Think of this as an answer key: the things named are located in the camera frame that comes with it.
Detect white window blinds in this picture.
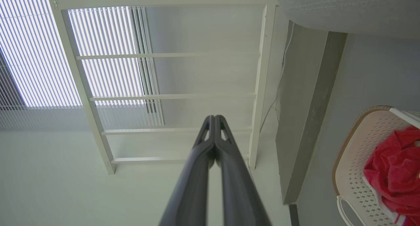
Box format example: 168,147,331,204
0,0,164,130

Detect black baseboard strip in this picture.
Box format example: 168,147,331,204
289,204,300,226

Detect beige perforated plastic laundry basket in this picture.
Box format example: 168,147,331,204
332,105,420,226

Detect thin light grey cable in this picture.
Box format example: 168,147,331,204
259,23,294,133

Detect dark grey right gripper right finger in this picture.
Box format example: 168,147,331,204
215,115,273,226

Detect red and white garment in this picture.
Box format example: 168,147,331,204
364,126,420,226

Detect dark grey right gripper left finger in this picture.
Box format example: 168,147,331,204
159,115,215,226

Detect grey fabric sofa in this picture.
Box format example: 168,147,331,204
276,0,420,39

